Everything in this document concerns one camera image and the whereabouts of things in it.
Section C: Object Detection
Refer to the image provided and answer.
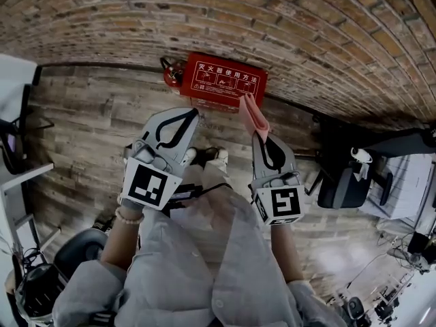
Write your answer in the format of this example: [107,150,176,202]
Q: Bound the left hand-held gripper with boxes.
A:
[117,106,201,213]

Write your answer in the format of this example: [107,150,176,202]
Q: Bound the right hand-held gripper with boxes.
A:
[249,133,306,227]

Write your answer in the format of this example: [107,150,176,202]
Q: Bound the pink wiping cloth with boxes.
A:
[238,93,270,142]

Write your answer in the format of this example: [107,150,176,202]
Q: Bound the red fire extinguisher box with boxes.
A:
[179,51,269,114]

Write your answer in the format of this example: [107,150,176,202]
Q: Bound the person's right forearm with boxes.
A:
[270,223,305,282]

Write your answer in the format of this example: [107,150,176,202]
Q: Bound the person's left forearm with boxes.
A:
[100,209,146,272]

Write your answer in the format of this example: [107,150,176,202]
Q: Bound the red fire extinguisher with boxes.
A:
[159,56,187,95]

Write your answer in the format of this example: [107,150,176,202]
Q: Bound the person's white trousers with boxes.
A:
[185,157,234,197]

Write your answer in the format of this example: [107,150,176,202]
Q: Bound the black battery pack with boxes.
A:
[169,183,202,203]

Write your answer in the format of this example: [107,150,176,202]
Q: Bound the grey black swivel chair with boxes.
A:
[53,229,109,284]

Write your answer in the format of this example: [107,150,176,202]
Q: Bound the white desk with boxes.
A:
[0,161,55,251]

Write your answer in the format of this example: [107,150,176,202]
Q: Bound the black monitor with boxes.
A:
[0,119,29,176]

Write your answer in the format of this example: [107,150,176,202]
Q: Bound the black equipment box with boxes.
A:
[407,232,431,255]

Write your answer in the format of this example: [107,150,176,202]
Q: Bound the long black cable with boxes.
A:
[199,181,234,197]

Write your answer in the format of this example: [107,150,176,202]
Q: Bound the white security camera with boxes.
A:
[349,146,373,166]

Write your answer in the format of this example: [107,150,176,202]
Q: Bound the white bead bracelet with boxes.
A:
[114,206,146,226]

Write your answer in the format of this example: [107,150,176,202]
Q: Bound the black striped strap buckle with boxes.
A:
[89,311,116,327]

